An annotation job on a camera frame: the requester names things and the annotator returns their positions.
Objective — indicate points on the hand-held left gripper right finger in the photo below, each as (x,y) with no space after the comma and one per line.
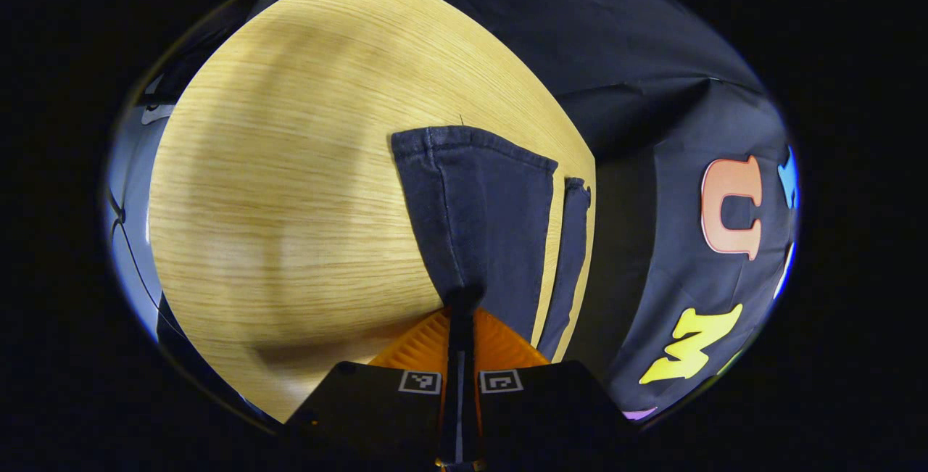
(558,414)

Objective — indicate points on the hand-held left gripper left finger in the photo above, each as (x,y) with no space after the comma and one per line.
(362,414)

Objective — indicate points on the dark blue jeans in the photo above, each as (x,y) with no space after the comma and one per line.
(486,218)

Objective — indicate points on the black backdrop cloth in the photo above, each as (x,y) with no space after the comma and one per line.
(638,59)

